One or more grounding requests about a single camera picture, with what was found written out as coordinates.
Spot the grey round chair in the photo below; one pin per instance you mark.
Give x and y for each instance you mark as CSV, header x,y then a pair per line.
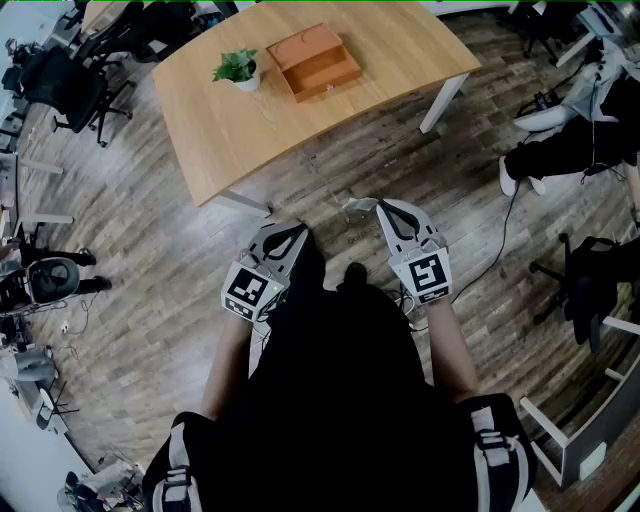
x,y
52,280

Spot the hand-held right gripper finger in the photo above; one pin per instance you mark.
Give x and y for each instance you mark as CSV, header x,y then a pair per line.
x,y
427,227
392,235

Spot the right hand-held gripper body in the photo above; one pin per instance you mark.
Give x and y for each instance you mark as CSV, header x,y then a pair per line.
x,y
427,275

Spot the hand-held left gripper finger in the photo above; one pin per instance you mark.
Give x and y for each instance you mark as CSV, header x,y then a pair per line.
x,y
265,235
295,255

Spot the green potted plant white pot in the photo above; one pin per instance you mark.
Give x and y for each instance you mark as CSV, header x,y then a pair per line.
x,y
237,67

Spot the orange wooden organizer box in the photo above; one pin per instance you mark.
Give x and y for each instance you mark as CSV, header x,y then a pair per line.
x,y
320,67

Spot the white frame desk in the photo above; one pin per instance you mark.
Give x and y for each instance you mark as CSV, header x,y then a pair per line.
x,y
590,430

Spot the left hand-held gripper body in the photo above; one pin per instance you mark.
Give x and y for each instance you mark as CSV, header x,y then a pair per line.
x,y
250,290

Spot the person's left forearm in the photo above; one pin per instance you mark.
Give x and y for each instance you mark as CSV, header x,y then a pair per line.
x,y
227,365

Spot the person's right forearm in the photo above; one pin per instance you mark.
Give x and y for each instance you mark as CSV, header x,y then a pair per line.
x,y
450,350

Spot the black office chair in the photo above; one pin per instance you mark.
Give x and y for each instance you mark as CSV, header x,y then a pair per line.
x,y
545,20
585,285
125,25
65,85

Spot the light wooden table white legs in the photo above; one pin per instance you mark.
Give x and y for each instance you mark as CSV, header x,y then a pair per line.
x,y
240,135

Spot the person's black clothing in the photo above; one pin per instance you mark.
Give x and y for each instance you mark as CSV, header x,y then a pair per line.
x,y
330,400

